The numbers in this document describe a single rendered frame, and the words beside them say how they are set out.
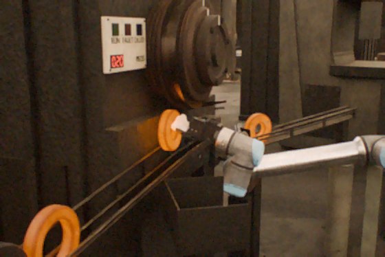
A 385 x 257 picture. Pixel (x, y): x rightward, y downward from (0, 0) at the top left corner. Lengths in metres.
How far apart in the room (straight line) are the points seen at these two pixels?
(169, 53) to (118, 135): 0.37
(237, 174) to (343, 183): 0.94
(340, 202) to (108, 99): 1.40
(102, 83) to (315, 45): 3.18
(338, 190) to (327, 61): 2.17
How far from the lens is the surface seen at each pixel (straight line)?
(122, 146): 1.55
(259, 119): 2.30
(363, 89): 4.35
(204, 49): 1.71
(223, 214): 1.28
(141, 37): 1.71
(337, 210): 2.50
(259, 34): 6.05
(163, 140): 1.68
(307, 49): 4.50
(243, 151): 1.60
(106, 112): 1.56
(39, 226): 1.15
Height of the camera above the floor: 1.20
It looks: 12 degrees down
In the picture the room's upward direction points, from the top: straight up
